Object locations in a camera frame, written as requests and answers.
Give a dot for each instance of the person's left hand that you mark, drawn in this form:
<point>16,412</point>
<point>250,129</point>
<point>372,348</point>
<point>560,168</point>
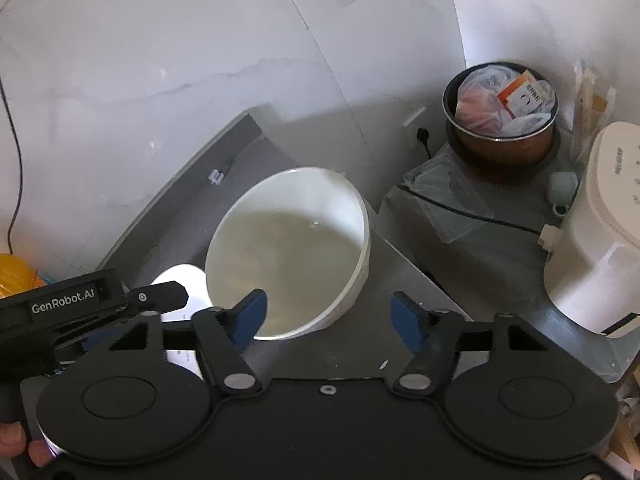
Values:
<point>12,440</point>

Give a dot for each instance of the clear plastic container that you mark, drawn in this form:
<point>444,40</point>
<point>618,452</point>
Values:
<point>435,195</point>

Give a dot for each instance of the wrapped chopstick packets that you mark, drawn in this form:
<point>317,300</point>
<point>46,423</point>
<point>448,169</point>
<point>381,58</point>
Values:
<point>587,110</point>

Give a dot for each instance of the white ceramic bowl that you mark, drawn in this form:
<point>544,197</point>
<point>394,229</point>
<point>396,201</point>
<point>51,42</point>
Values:
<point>290,250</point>

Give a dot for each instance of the brown cooking pot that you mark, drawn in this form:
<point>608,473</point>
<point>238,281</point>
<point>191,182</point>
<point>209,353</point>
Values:
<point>500,147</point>

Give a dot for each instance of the white plate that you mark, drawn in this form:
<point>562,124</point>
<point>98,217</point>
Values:
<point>180,280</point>

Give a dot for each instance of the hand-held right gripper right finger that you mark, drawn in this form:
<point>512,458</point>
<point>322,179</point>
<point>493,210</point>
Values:
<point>407,322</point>

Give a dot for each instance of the white rice cooker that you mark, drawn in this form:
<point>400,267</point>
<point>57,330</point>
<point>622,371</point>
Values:
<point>600,220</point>

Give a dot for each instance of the orange juice bottle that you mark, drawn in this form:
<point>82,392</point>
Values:
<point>15,275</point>

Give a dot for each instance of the small white clip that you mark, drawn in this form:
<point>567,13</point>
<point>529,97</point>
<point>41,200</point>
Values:
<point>216,176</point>

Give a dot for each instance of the black wall plug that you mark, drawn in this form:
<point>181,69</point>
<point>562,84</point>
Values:
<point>424,137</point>

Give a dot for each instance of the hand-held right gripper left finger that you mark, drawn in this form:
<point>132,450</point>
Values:
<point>252,317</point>

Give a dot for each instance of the clear plastic tub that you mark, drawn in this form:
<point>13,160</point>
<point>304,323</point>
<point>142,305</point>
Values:
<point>600,355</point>

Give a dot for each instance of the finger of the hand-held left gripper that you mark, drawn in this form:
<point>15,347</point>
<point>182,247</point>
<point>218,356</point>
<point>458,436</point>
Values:
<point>157,297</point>

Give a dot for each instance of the white plastic bag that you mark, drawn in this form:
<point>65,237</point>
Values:
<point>480,95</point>

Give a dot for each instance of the orange cardboard box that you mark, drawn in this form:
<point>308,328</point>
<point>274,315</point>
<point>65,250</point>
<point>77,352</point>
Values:
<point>525,92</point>

